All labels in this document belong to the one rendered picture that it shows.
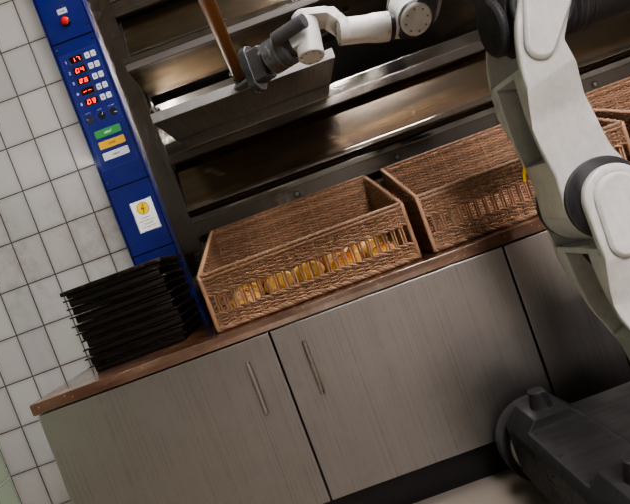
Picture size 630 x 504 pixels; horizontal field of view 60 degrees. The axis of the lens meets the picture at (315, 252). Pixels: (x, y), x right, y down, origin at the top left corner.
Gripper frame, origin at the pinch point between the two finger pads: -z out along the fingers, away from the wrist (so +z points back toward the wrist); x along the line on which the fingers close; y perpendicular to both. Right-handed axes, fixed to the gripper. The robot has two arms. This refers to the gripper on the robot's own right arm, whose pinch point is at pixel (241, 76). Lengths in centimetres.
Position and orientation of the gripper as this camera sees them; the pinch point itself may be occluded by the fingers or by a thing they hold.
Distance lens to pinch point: 156.9
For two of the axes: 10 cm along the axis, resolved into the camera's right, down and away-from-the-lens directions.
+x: 3.5, 9.4, 0.4
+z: 7.8, -2.7, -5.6
